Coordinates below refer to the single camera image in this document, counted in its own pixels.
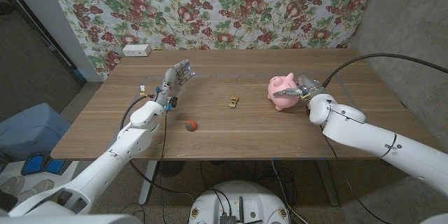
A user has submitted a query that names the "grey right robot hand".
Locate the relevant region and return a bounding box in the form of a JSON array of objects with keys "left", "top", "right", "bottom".
[{"left": 272, "top": 73, "right": 328, "bottom": 102}]

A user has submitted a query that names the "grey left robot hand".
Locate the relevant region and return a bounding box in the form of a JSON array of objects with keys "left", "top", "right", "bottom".
[{"left": 153, "top": 59, "right": 196, "bottom": 108}]

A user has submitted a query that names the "pink plastic piggy bank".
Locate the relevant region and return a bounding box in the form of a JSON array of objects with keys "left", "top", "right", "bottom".
[{"left": 267, "top": 72, "right": 301, "bottom": 112}]

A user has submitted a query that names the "white power strip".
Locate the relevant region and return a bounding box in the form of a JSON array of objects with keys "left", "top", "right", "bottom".
[{"left": 122, "top": 43, "right": 152, "bottom": 57}]

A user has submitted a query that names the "fruit print backdrop cloth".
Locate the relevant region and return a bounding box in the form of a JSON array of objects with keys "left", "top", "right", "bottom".
[{"left": 45, "top": 0, "right": 384, "bottom": 80}]

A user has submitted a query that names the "round black floor fan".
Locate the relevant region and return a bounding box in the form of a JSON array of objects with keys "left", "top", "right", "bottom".
[{"left": 157, "top": 160, "right": 186, "bottom": 178}]

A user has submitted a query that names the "grey table leg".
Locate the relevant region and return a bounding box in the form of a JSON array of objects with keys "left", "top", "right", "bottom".
[{"left": 316, "top": 160, "right": 340, "bottom": 207}]

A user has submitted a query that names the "white table leg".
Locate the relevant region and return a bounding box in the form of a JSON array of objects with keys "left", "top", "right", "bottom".
[{"left": 138, "top": 160, "right": 158, "bottom": 206}]

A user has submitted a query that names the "white robot torso base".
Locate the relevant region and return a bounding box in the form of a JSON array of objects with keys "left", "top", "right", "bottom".
[{"left": 188, "top": 180, "right": 291, "bottom": 224}]

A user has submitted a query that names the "blue-grey plastic bin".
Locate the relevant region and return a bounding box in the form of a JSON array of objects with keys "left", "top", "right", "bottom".
[{"left": 0, "top": 102, "right": 72, "bottom": 162}]

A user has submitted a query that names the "blue and black foot pedal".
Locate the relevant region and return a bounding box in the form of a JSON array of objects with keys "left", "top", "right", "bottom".
[{"left": 20, "top": 150, "right": 67, "bottom": 176}]

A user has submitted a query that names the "beige sneaker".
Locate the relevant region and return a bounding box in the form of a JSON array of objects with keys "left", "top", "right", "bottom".
[
  {"left": 0, "top": 176, "right": 27, "bottom": 197},
  {"left": 17, "top": 178, "right": 55, "bottom": 203}
]

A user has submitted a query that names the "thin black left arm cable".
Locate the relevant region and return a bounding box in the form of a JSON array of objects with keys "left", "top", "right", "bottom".
[{"left": 157, "top": 111, "right": 168, "bottom": 224}]

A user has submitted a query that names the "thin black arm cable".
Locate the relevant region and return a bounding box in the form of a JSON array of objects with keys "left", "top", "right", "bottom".
[
  {"left": 320, "top": 125, "right": 386, "bottom": 224},
  {"left": 157, "top": 111, "right": 168, "bottom": 224}
]

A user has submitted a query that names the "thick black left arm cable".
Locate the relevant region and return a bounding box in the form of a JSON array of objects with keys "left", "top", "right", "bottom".
[{"left": 120, "top": 93, "right": 195, "bottom": 204}]

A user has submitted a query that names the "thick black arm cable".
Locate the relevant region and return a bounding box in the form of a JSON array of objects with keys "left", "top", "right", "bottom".
[
  {"left": 321, "top": 52, "right": 448, "bottom": 88},
  {"left": 120, "top": 93, "right": 195, "bottom": 204}
]

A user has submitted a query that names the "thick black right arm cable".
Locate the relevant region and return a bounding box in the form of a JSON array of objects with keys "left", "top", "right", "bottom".
[{"left": 321, "top": 52, "right": 448, "bottom": 88}]

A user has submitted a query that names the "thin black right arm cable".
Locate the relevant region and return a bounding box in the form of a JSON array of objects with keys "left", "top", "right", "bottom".
[{"left": 320, "top": 125, "right": 386, "bottom": 224}]

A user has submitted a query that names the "black floor cable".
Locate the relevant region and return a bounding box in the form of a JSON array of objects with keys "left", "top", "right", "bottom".
[{"left": 271, "top": 159, "right": 311, "bottom": 224}]

